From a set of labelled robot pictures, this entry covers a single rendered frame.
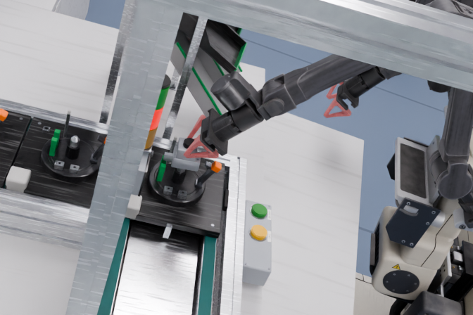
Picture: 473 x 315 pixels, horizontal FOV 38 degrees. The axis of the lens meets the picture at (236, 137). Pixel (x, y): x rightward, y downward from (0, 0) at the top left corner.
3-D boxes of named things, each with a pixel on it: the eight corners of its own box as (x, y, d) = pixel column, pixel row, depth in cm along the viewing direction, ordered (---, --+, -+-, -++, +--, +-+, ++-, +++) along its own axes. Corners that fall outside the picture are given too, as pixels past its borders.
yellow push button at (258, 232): (265, 231, 167) (267, 226, 165) (265, 244, 164) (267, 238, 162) (249, 227, 166) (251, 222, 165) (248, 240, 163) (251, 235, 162)
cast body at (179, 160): (199, 159, 164) (204, 138, 159) (198, 171, 160) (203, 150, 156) (164, 152, 163) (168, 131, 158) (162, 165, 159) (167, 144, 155)
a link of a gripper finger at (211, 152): (174, 154, 153) (206, 136, 149) (177, 133, 159) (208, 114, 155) (193, 171, 157) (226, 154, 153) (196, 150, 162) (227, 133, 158)
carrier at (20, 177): (127, 145, 175) (136, 108, 167) (110, 214, 157) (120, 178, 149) (32, 121, 171) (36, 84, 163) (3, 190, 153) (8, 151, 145)
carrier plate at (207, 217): (223, 168, 179) (225, 162, 177) (217, 238, 161) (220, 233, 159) (133, 146, 175) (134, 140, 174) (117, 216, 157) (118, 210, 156)
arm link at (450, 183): (509, 14, 132) (494, -5, 140) (438, 14, 132) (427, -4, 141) (470, 200, 155) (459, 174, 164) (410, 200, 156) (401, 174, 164)
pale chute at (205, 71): (226, 106, 192) (241, 102, 190) (216, 134, 182) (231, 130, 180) (177, 23, 179) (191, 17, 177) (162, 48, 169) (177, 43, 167)
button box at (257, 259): (264, 220, 177) (272, 204, 173) (263, 287, 161) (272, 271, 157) (238, 214, 175) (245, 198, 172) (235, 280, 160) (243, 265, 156)
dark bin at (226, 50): (241, 48, 179) (260, 31, 175) (231, 74, 169) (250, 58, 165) (160, -26, 171) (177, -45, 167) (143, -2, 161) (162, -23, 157)
